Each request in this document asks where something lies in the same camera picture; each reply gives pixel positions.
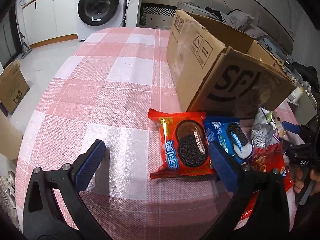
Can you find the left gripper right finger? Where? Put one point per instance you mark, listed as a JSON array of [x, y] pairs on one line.
[[269, 219]]

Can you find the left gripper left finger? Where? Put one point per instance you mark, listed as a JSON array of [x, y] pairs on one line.
[[42, 217]]

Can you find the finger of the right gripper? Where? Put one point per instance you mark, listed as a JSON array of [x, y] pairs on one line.
[[291, 127]]

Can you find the purple candy bag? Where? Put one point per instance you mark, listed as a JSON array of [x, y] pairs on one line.
[[267, 129]]

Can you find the red crisp snack bag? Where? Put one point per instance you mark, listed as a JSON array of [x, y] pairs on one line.
[[265, 159]]

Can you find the blue oreo package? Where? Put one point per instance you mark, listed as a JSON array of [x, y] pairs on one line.
[[228, 133]]

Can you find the red oreo package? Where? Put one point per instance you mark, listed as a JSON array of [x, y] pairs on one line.
[[183, 144]]

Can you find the right hand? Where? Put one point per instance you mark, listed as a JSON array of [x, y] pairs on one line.
[[299, 183]]

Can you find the white side table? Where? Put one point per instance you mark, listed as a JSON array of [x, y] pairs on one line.
[[304, 99]]

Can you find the SF cardboard box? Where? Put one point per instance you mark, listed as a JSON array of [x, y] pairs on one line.
[[222, 70]]

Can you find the grey sofa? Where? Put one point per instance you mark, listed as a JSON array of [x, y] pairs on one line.
[[258, 23]]

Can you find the grey clothes pile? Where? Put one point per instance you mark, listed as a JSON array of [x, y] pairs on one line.
[[236, 18]]

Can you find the cardboard box on floor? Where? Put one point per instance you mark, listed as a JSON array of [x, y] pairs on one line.
[[13, 86]]

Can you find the pink plaid tablecloth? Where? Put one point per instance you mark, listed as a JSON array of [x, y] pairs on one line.
[[104, 91]]

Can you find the black glass door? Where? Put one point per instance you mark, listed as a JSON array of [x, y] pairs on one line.
[[10, 46]]

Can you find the black white patterned basket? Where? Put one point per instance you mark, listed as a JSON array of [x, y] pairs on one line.
[[156, 16]]

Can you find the white kitchen cabinets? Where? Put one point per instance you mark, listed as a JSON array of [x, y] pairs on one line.
[[49, 21]]

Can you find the white washing machine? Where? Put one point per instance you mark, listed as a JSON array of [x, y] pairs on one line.
[[96, 15]]

